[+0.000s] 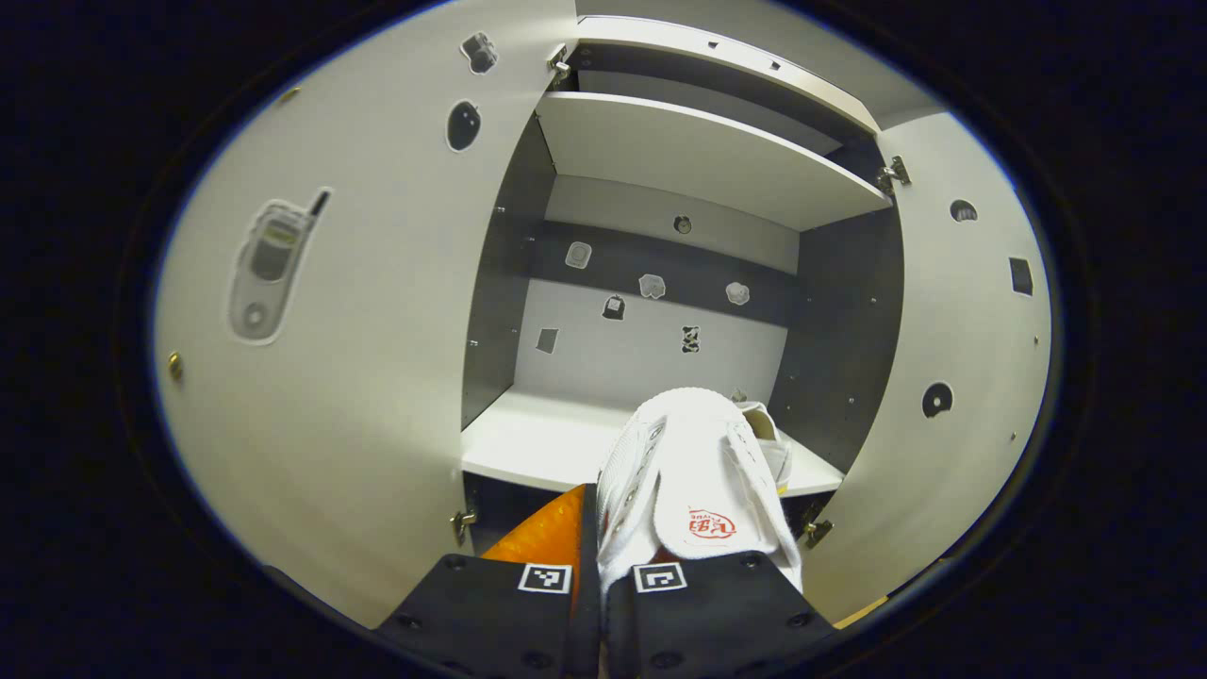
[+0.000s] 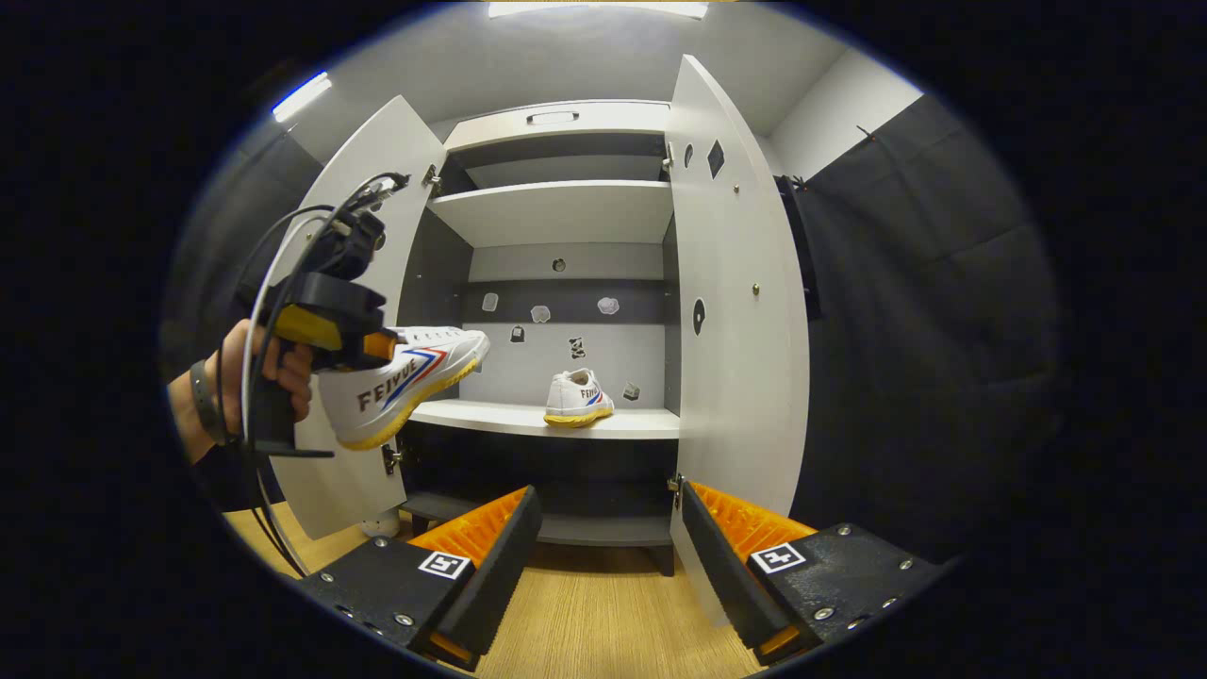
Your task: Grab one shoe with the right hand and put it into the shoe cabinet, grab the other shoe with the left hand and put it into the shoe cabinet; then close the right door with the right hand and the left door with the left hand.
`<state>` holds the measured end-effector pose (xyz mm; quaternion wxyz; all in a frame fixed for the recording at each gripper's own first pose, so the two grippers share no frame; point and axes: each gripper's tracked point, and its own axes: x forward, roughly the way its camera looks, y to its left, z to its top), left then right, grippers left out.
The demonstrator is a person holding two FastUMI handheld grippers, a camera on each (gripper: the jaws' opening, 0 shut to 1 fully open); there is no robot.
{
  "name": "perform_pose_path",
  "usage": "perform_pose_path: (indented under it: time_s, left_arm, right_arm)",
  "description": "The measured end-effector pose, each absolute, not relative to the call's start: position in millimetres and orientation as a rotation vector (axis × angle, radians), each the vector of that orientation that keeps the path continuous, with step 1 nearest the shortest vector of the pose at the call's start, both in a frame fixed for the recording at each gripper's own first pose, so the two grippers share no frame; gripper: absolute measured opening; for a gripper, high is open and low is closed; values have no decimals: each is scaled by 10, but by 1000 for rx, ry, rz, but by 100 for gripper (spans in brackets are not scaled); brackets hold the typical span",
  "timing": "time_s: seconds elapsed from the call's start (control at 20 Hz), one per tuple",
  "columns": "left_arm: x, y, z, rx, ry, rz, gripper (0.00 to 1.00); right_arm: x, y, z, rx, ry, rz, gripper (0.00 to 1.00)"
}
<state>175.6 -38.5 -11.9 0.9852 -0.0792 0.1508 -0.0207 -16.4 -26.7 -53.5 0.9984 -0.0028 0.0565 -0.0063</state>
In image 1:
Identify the white canvas shoe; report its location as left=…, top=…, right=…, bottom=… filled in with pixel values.
left=596, top=387, right=802, bottom=595
left=734, top=399, right=793, bottom=496

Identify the white cabinet door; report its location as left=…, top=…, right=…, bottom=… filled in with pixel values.
left=797, top=111, right=1054, bottom=623
left=154, top=0, right=578, bottom=628

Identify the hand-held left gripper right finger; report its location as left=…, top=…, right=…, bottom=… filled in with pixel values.
left=601, top=552, right=838, bottom=679

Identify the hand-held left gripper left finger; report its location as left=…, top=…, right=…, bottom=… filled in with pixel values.
left=372, top=483, right=604, bottom=679

